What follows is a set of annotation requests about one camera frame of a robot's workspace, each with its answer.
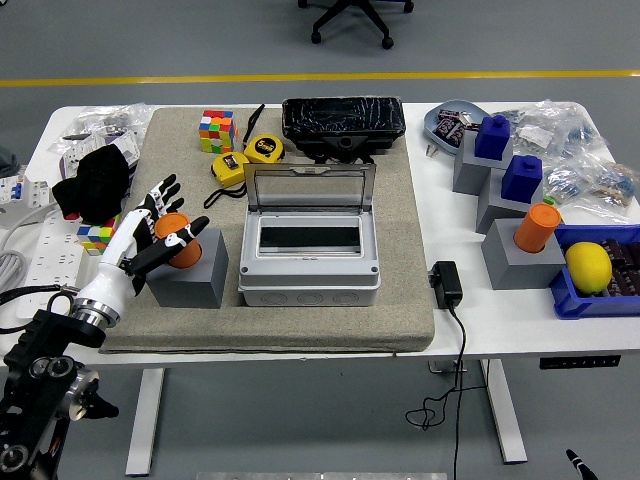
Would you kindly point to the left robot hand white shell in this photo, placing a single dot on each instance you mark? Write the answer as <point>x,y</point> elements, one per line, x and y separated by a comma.
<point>112,260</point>

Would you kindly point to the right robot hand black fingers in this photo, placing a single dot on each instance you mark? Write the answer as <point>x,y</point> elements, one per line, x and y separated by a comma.
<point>580,465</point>

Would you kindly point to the orange cylinder battery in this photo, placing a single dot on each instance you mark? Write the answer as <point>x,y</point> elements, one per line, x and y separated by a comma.
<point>189,255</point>
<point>537,227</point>

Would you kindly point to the grey electrical enclosure box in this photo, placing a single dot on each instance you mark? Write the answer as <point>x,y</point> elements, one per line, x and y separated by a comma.
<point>310,287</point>

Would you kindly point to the smoky transparent box lid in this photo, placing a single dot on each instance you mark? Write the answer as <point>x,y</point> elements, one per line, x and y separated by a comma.
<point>310,192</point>

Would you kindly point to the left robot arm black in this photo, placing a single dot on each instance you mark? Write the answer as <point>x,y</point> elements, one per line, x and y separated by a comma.
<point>35,360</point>

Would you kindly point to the small colourful puzzle cube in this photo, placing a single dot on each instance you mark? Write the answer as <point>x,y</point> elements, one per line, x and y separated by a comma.
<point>95,240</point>

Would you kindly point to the white power strip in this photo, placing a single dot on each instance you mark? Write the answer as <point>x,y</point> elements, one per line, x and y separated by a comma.
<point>55,250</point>

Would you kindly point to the black cloth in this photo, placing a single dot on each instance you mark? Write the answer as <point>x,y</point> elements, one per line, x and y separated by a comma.
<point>95,185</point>

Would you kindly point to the white table leg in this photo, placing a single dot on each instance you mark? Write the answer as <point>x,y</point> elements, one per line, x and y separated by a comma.
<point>145,425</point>
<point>505,415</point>

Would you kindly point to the grey cube holder block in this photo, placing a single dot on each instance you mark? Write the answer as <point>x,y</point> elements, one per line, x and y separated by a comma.
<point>520,270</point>
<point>492,210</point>
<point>200,287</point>
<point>467,172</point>

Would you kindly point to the black table control panel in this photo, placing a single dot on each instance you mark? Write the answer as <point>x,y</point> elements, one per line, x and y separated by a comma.
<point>580,362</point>

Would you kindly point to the white circuit breaker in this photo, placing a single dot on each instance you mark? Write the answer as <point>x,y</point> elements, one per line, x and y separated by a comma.
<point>32,192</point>

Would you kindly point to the clear plastic parts bag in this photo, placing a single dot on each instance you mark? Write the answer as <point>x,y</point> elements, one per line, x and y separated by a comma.
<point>125,114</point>
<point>70,142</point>
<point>615,187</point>
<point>565,182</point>
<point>550,125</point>

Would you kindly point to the blue plastic storage bin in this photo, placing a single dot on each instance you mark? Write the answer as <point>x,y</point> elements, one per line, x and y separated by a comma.
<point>590,306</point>

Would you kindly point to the large colourful puzzle cube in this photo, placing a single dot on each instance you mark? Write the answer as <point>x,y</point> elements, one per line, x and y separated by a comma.
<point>217,131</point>

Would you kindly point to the yellow tape measure black label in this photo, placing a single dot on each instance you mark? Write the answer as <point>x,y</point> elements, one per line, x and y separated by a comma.
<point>264,147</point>

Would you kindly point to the yellow lemon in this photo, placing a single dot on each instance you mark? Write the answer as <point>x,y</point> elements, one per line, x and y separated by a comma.
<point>589,267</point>

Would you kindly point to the dark brown component pile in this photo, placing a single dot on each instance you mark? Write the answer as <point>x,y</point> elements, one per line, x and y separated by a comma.
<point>625,260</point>

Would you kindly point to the black power adapter plug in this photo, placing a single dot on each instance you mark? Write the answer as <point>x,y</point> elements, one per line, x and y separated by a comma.
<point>447,285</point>

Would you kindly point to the grey-brown fabric mat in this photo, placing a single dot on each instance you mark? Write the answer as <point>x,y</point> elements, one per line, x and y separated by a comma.
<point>350,325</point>

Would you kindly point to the small green piece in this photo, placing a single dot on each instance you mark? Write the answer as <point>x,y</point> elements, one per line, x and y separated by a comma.
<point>549,200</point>

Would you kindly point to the black crackled plastic case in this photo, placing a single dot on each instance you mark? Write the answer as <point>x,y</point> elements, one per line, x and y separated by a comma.
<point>345,117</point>

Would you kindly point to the blue square bottle block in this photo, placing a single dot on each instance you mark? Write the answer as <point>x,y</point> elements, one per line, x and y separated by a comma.
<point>492,140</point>
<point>522,180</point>

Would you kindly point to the small metal screws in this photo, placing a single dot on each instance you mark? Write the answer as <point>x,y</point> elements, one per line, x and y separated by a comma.
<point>432,150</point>

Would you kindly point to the black office chair base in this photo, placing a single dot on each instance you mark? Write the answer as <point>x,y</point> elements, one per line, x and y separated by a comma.
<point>350,15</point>

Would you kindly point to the dark wrapped packet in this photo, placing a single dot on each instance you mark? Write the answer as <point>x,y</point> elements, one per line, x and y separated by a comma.
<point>449,115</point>
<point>450,132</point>

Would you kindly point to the blue-grey oval dish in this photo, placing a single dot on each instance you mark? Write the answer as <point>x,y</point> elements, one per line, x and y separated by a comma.
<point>467,106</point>

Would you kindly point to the silver under-table bracket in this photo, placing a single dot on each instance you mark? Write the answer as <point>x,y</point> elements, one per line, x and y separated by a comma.
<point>440,366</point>

